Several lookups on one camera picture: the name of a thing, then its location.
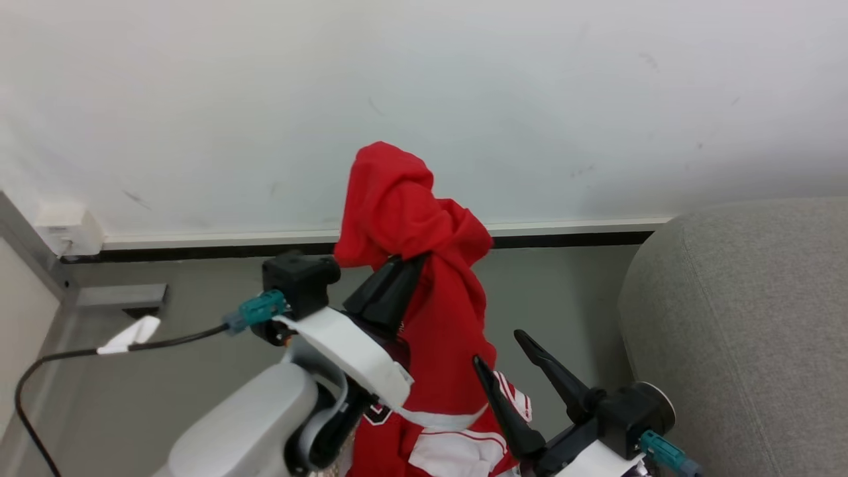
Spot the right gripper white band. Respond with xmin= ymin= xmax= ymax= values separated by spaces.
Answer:
xmin=472 ymin=329 xmax=653 ymax=477

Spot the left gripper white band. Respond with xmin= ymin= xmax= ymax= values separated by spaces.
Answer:
xmin=273 ymin=254 xmax=426 ymax=409

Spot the red jersey with white trim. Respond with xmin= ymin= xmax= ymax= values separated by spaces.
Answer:
xmin=333 ymin=141 xmax=533 ymax=477

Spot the white and black baseboard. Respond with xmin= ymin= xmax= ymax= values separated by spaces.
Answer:
xmin=61 ymin=215 xmax=676 ymax=264

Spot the grey fabric sofa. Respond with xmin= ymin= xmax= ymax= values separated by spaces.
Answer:
xmin=617 ymin=197 xmax=848 ymax=477

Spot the white tape tag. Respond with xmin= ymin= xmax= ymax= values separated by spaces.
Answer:
xmin=97 ymin=315 xmax=162 ymax=355

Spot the teal plug right gripper cable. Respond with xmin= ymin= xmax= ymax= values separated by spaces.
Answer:
xmin=639 ymin=430 xmax=704 ymax=477

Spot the black cable with teal plug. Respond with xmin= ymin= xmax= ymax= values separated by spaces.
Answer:
xmin=15 ymin=290 xmax=290 ymax=477

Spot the white wall socket box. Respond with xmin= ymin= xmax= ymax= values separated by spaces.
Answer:
xmin=34 ymin=202 xmax=105 ymax=258

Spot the grey door frame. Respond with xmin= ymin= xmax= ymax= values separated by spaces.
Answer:
xmin=0 ymin=192 xmax=80 ymax=477

